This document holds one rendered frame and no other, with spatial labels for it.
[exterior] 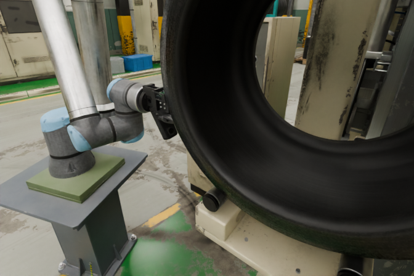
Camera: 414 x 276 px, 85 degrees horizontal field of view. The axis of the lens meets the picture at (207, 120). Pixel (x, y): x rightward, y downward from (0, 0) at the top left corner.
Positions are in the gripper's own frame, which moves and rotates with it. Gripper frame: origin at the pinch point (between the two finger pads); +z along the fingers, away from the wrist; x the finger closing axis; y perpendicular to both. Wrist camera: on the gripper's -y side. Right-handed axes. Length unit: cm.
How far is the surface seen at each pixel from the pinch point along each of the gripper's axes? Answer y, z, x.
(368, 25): 24.1, 30.7, 25.4
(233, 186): -2.7, 19.1, -13.1
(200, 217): -17.9, 10.0, -11.8
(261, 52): 9, -13, 65
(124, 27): -15, -643, 419
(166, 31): 23.7, 3.6, -12.6
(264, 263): -21.7, 26.5, -10.6
